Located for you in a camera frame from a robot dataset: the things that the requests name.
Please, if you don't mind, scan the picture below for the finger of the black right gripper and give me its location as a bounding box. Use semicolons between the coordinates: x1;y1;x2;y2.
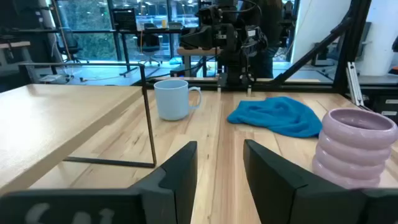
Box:
247;27;268;49
179;26;218;50

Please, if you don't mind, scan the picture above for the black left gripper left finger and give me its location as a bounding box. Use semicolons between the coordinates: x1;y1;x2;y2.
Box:
0;141;198;224

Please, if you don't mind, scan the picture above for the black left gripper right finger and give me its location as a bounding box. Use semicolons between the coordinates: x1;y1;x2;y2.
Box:
243;139;398;224

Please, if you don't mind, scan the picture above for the pale blue mug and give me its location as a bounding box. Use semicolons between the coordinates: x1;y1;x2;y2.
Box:
154;79;203;121

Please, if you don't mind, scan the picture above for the lilac ribbed mug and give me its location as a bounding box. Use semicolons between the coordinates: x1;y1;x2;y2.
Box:
312;108;398;190

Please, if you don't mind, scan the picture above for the small wooden table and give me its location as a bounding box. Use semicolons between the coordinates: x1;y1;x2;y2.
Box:
177;46;223;78

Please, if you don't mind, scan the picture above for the person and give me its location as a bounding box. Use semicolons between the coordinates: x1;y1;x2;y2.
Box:
245;0;284;78

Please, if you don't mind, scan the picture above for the black office chair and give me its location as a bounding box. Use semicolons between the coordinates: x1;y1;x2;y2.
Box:
57;27;90;65
136;23;163;67

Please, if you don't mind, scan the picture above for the blue cloth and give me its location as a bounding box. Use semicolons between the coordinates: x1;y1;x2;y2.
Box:
226;96;323;139

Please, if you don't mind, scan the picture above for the black computer monitor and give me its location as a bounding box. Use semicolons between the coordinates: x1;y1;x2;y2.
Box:
112;8;137;31

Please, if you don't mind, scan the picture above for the long black desk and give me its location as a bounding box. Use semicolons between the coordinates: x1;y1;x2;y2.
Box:
0;27;185;78

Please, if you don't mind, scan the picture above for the silver aluminium extrusion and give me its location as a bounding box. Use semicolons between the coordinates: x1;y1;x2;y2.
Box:
346;61;365;107

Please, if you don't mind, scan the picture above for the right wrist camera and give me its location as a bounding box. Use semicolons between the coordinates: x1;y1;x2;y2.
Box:
195;5;223;26

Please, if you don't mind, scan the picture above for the black aluminium rig frame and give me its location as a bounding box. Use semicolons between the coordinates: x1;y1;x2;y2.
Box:
133;0;373;94

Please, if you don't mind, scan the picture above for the wooden shelf with black frame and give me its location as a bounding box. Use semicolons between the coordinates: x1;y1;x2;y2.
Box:
0;62;157;197

